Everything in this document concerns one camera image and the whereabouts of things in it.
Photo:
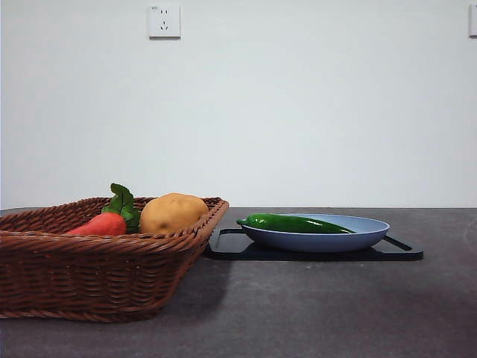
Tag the yellow-brown potato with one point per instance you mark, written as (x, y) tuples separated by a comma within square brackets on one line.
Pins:
[(171, 214)]

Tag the green pepper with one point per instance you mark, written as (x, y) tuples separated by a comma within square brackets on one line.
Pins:
[(290, 223)]

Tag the black rectangular tray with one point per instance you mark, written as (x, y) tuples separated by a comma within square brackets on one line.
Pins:
[(298, 256)]

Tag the white wall socket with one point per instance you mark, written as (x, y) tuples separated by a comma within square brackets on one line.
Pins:
[(164, 21)]

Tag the orange carrot with green leaves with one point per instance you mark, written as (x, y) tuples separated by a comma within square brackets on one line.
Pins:
[(104, 225)]

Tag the white wall plate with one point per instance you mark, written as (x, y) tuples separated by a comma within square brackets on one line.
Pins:
[(473, 21)]

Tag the pale blue round plate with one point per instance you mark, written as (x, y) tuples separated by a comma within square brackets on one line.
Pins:
[(316, 241)]

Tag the brown wicker basket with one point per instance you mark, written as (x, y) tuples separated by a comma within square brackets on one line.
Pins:
[(93, 279)]

